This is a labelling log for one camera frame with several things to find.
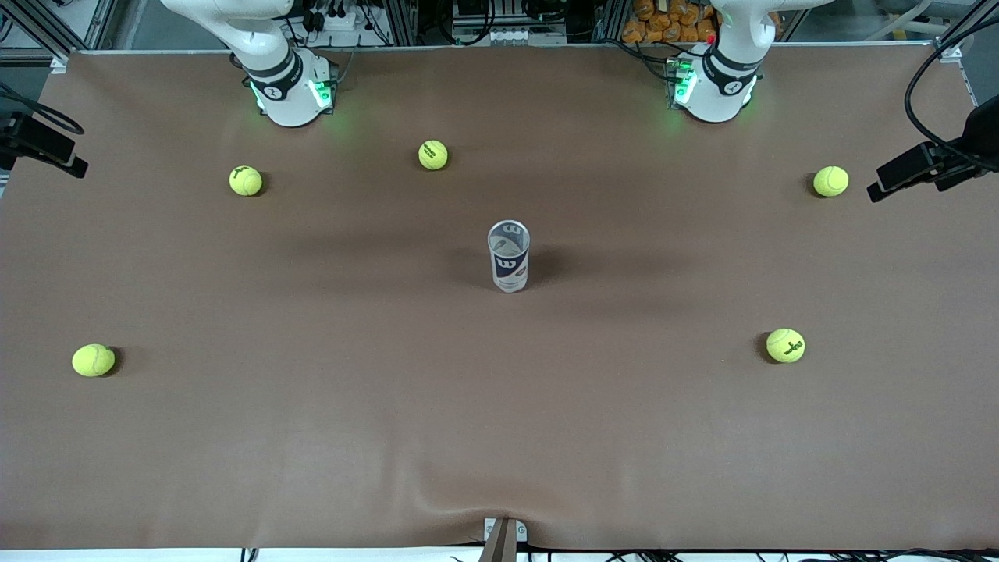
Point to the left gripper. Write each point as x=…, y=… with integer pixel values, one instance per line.
x=985, y=134

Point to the white blue tennis ball can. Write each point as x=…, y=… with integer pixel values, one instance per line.
x=509, y=269

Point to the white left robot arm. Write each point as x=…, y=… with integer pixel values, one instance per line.
x=726, y=94

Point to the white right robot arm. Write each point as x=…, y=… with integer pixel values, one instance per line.
x=289, y=101

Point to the yellow tennis ball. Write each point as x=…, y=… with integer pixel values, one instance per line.
x=831, y=181
x=246, y=180
x=785, y=345
x=94, y=360
x=433, y=154

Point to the orange snack bag pile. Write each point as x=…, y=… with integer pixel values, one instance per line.
x=663, y=19

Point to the white power strip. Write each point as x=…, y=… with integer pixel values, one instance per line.
x=332, y=19

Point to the white terminal strip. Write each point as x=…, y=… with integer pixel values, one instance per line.
x=507, y=37

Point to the brown table mat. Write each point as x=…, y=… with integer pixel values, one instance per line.
x=499, y=429

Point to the aluminium frame post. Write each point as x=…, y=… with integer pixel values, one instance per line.
x=402, y=19
x=47, y=35
x=964, y=31
x=611, y=17

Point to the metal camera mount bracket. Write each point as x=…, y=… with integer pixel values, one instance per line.
x=503, y=542

